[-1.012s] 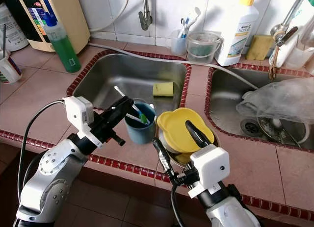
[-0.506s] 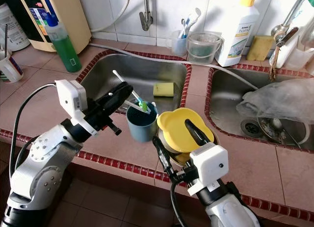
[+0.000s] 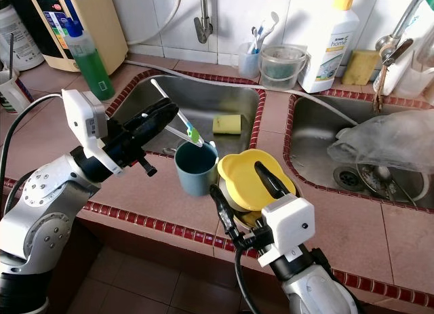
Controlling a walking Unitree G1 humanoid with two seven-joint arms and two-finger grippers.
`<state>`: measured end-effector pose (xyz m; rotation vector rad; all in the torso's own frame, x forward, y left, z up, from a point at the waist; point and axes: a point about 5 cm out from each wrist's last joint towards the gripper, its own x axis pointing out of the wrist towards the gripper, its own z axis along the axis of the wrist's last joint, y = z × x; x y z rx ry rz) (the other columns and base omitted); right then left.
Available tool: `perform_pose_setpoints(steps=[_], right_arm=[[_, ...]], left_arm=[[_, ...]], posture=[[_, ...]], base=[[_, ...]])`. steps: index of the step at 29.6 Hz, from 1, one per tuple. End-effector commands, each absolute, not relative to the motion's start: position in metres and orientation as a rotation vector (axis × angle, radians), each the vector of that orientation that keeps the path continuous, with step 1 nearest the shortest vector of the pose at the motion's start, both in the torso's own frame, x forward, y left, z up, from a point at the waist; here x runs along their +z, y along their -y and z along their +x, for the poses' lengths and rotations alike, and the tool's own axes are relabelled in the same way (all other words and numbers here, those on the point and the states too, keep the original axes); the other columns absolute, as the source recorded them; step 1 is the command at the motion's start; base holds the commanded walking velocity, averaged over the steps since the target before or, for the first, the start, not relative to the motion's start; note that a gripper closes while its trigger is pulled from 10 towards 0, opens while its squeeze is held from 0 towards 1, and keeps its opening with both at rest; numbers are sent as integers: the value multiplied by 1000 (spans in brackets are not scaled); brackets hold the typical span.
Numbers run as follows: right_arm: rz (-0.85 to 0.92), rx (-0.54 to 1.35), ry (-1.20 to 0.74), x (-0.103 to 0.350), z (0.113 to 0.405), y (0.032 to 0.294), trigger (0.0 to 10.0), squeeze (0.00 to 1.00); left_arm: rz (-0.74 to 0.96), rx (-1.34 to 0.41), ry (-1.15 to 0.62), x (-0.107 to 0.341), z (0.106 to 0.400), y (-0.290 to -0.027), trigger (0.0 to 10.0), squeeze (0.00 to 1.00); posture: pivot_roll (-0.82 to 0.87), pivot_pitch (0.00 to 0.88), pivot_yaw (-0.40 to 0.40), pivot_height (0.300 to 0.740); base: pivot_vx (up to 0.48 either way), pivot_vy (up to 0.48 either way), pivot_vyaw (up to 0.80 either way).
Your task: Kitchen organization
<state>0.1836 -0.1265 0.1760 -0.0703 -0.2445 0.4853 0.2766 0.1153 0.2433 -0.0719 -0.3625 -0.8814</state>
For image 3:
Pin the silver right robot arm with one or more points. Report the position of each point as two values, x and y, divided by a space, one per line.
312 293

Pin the white toothpaste tube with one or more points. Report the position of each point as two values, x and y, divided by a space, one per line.
273 24

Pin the plain yellow sponge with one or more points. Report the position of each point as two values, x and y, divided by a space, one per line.
359 68

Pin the large white plastic jug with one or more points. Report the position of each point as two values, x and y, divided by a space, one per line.
20 43

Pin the steel sink basin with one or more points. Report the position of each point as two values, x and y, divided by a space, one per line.
312 131
224 97

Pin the steel sink drain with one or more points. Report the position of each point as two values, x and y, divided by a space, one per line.
351 178

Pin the white mug red print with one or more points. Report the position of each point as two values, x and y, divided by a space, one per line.
13 93

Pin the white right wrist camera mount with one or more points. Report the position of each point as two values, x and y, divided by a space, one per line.
288 226

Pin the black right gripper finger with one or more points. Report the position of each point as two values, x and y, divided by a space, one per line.
225 218
272 186

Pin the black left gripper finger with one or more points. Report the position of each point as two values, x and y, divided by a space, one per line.
161 112
154 139

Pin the teal plastic cup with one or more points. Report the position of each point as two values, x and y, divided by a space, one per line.
193 178

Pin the yellow green scrub sponge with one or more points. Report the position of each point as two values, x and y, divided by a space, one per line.
227 124

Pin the metal pipe tap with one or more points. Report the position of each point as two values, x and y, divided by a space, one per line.
203 22

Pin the green dish soap bottle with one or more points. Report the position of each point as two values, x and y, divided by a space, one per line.
93 70

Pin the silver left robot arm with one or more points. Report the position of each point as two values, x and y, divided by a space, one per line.
41 219

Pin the clear plastic bag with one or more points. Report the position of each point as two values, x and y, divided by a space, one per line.
386 138

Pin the clear plastic bucket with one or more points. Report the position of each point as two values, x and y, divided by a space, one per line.
283 68

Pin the clear toothbrush cup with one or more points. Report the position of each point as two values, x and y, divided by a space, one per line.
248 64

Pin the white green toothbrush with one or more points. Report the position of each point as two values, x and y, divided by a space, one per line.
193 133

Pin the thin dark stick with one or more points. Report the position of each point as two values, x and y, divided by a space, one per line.
11 53

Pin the brown twine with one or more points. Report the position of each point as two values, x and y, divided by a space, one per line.
378 87

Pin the yellow plastic bowl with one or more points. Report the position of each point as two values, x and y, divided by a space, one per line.
244 175

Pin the metal spoon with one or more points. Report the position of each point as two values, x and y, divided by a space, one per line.
383 173

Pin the white detergent bottle yellow cap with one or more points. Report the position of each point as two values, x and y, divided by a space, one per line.
329 56

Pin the white blue toothbrush dark bristles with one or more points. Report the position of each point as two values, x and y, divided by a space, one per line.
255 39

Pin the beige water filter appliance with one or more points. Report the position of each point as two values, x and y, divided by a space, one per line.
102 26

